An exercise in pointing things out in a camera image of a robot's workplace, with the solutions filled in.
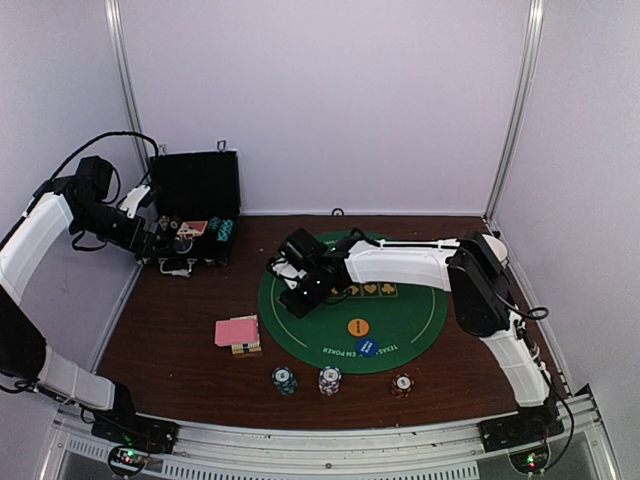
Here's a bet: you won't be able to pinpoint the pink playing card deck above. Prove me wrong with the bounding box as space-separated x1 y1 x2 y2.
214 319 259 347

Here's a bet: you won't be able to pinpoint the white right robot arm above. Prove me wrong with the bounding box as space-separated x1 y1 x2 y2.
267 228 559 442

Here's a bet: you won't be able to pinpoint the upper white bowl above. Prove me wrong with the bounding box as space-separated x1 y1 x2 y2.
484 235 508 264

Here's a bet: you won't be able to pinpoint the round green poker mat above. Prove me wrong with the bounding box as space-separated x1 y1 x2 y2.
257 230 449 377

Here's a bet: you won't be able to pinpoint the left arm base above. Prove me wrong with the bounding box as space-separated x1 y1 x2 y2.
91 416 179 478

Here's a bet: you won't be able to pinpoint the red card deck in case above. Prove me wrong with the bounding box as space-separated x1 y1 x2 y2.
176 221 208 237

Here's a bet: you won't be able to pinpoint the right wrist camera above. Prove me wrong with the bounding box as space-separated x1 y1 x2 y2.
267 228 328 282

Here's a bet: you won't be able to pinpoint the white black chips in case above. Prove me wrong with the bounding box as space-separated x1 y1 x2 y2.
157 215 182 232

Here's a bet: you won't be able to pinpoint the orange round button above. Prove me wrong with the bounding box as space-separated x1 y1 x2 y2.
347 318 370 338

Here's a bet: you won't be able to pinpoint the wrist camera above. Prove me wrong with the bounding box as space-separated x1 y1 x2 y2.
117 185 156 219
267 228 328 282

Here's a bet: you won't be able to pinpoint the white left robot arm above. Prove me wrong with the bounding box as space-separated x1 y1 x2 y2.
1 156 169 444

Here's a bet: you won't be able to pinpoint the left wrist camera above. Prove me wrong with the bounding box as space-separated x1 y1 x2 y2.
117 185 156 219

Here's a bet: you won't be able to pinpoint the blue round button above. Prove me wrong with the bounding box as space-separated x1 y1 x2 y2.
356 338 379 358

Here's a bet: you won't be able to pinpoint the brown chip stack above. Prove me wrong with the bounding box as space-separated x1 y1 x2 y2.
390 373 414 398

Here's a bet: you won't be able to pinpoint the blue white chip stack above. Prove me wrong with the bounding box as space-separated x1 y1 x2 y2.
318 366 342 396

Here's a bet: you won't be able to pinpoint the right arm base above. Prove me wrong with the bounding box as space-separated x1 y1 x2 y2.
478 415 564 476

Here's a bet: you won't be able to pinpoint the dark blue chip stack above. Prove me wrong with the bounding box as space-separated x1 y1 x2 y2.
271 367 298 396

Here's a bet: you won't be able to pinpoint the black poker case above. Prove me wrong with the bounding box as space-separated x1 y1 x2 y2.
150 148 241 271

